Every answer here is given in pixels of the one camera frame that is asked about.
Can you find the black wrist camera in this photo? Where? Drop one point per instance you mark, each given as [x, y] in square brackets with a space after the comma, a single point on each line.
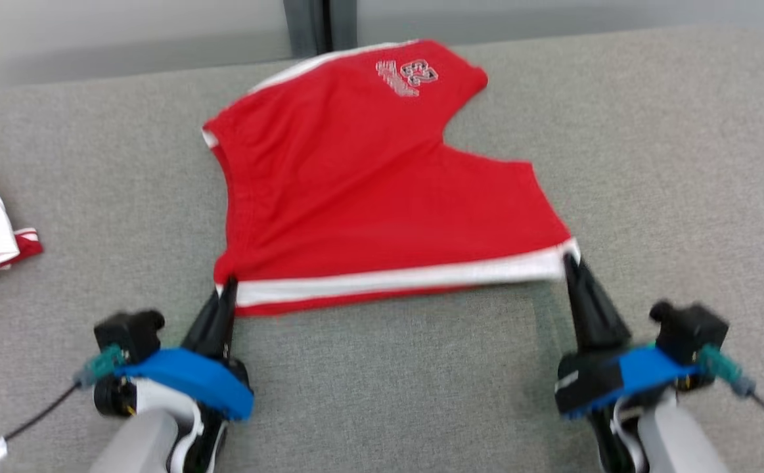
[129, 332]
[690, 332]

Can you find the red basketball shorts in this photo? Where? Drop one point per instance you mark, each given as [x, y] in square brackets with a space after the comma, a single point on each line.
[355, 197]

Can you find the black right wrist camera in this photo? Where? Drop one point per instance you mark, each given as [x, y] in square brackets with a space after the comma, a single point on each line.
[690, 332]

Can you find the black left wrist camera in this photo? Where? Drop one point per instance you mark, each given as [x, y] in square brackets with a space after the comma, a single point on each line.
[129, 332]

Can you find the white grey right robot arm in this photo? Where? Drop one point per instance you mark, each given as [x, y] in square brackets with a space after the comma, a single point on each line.
[674, 440]

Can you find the grey metal partition post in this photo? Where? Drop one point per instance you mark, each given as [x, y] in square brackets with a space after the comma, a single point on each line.
[306, 26]

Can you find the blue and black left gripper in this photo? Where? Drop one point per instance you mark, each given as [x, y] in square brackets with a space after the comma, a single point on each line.
[204, 381]

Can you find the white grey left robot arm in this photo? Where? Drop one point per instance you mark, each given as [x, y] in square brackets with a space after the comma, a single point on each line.
[135, 440]

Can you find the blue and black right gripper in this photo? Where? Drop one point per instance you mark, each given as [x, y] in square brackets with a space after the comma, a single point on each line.
[631, 374]

